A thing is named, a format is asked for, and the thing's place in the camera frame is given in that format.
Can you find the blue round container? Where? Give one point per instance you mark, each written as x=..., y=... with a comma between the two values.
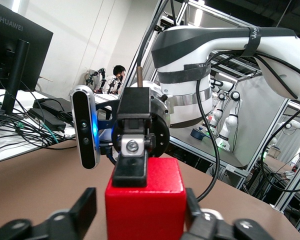
x=197, y=133

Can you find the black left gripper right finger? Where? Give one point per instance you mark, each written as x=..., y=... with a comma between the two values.
x=193, y=215

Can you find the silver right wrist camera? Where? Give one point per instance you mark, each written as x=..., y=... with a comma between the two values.
x=86, y=140

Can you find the white partition panel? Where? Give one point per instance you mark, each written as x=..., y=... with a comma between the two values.
x=260, y=120

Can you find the red wooden block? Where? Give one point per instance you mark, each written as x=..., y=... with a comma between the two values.
x=145, y=212

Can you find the small black desktop robot arm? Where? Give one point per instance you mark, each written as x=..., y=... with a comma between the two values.
x=118, y=82
x=103, y=77

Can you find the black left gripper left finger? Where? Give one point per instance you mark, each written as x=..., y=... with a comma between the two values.
x=82, y=207

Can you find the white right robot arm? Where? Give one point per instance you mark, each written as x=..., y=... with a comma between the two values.
x=185, y=50

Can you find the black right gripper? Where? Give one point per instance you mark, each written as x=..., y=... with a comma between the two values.
x=135, y=102

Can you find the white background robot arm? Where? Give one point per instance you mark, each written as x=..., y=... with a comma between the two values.
x=231, y=118

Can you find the white desk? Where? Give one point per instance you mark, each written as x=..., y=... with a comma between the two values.
x=10, y=152

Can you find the person with black hair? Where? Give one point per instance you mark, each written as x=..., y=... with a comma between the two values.
x=118, y=71

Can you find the black Huawei monitor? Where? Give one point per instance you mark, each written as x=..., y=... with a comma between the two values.
x=10, y=50

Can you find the black power adapter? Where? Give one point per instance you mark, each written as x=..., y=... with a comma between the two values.
x=55, y=105
x=47, y=120

